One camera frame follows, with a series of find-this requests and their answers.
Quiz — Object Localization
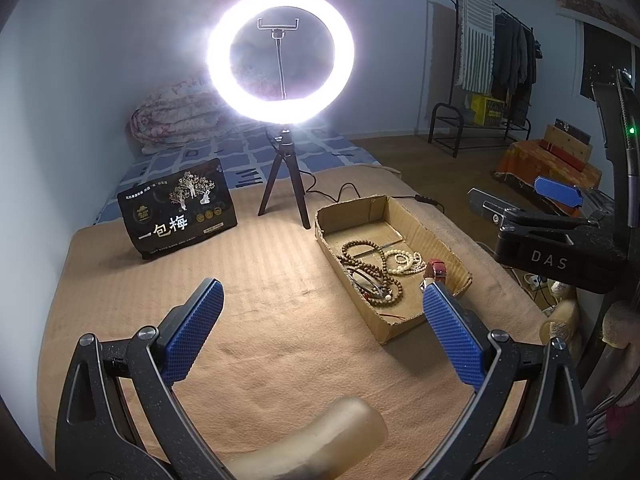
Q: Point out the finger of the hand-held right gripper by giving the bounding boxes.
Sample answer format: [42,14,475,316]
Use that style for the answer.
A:
[467,187,596,235]
[532,175,613,211]

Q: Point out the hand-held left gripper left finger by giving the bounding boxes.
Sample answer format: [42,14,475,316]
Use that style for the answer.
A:
[55,277,226,480]

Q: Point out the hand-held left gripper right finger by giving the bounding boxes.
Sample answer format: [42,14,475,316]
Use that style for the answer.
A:
[422,280,588,480]

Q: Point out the red watch strap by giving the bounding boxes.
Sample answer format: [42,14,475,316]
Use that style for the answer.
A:
[422,259,448,291]

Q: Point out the white bead necklace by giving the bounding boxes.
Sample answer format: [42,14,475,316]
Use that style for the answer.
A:
[382,249,427,276]

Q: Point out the cardboard box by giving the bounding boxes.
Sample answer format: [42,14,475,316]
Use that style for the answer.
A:
[314,195,473,345]

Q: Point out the black bangle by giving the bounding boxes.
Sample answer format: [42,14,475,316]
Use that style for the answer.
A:
[345,266,393,296]

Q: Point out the tan cardboard carton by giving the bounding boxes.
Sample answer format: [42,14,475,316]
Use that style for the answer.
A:
[542,120,593,171]

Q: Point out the tan plush toy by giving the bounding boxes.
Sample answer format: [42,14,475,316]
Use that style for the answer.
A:
[537,280,640,361]

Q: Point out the black snack bag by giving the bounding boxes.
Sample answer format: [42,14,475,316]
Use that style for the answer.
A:
[117,157,238,261]

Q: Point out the yellow crate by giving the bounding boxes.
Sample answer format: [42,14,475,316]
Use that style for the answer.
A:
[470,92,506,126]

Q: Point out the black clothes rack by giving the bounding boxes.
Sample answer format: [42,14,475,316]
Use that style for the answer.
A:
[427,0,543,153]

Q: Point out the dark window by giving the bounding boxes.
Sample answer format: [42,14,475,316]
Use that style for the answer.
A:
[580,22,640,111]

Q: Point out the dark hanging clothes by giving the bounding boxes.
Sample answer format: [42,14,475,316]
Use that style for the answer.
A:
[490,12,543,98]

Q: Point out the tan rounded object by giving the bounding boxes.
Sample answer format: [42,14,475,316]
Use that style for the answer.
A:
[220,395,388,480]

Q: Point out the striped towel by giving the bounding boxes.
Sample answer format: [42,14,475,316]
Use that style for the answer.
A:
[457,0,496,91]

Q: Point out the blue patterned bedsheet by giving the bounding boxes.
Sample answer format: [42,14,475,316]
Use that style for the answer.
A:
[92,125,401,226]

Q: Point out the black tripod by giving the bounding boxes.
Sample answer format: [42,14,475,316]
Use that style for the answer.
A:
[257,127,312,231]

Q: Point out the floral quilt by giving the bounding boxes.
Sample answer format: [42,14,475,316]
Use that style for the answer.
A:
[125,72,241,156]

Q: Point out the metal phone holder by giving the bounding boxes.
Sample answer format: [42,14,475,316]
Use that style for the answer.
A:
[257,16,301,101]

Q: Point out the black power cable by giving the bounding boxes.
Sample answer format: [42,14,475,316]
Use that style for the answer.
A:
[305,182,446,211]

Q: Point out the brown wooden bead necklace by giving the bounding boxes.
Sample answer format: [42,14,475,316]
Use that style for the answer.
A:
[336,240,403,306]

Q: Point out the white ring light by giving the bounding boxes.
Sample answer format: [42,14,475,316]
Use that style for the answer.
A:
[206,0,356,126]

